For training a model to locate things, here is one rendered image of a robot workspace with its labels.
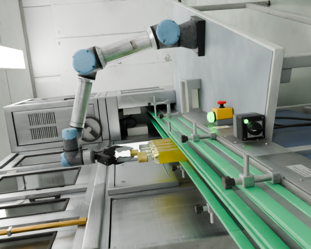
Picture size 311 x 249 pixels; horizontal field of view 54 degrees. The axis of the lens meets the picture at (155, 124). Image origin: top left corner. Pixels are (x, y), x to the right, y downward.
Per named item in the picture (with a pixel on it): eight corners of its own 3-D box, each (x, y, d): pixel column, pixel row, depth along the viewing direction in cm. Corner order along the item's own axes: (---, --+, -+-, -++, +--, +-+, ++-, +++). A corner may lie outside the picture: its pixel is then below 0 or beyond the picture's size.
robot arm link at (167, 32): (172, 20, 157) (71, 56, 156) (176, 14, 142) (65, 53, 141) (180, 43, 159) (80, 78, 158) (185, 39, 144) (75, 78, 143)
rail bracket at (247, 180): (275, 178, 72) (220, 186, 71) (274, 148, 71) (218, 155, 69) (284, 184, 68) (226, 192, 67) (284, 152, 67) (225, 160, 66)
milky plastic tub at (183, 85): (194, 113, 195) (181, 114, 194) (192, 77, 191) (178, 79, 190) (202, 117, 178) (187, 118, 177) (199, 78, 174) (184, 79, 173)
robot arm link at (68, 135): (64, 127, 161) (67, 147, 162) (59, 131, 150) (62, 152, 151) (79, 125, 161) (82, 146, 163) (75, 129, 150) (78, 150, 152)
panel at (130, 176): (155, 143, 236) (111, 148, 232) (155, 139, 235) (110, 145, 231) (179, 186, 148) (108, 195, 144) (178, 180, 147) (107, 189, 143)
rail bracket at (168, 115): (181, 132, 177) (160, 134, 176) (179, 103, 174) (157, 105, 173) (182, 133, 174) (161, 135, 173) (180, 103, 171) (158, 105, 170)
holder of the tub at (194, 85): (196, 121, 196) (184, 122, 195) (193, 78, 191) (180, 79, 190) (203, 126, 179) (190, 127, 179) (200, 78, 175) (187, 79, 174)
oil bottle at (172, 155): (194, 156, 152) (152, 161, 150) (194, 145, 151) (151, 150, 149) (197, 159, 147) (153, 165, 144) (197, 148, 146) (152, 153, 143)
